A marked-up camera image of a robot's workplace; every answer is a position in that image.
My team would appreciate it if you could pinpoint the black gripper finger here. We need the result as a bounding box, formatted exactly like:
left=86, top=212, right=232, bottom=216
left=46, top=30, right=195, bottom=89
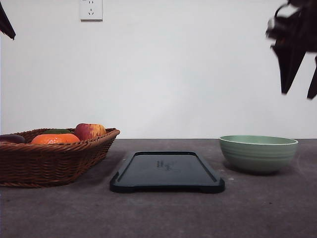
left=0, top=2, right=16, bottom=40

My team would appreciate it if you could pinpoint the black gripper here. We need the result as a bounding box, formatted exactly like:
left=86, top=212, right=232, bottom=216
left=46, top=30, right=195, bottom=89
left=266, top=0, right=317, bottom=99

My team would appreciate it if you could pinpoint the light green ceramic bowl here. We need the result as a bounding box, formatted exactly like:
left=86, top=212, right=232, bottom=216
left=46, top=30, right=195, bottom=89
left=219, top=135, right=298, bottom=173

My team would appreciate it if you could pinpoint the brown wicker basket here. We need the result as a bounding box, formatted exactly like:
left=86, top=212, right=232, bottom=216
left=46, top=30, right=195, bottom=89
left=0, top=128, right=120, bottom=187

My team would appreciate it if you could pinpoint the dark purple fruit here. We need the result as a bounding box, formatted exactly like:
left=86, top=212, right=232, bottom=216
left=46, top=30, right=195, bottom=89
left=0, top=134, right=26, bottom=143

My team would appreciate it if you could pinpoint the dark green fruit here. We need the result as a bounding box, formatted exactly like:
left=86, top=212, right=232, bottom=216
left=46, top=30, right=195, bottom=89
left=43, top=129, right=72, bottom=134

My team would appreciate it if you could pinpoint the orange mandarin fruit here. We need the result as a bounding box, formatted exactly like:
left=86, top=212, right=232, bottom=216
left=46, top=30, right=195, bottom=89
left=31, top=133, right=80, bottom=144

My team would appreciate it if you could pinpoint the red yellow apple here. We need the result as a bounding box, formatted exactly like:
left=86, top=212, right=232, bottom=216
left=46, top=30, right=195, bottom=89
left=75, top=123, right=106, bottom=139

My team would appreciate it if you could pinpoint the dark green rectangular tray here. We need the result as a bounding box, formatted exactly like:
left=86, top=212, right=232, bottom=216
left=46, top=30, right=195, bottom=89
left=110, top=151, right=225, bottom=193

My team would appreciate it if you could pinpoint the white wall power socket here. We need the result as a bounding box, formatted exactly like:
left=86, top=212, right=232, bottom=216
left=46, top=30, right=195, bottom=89
left=79, top=0, right=103, bottom=22

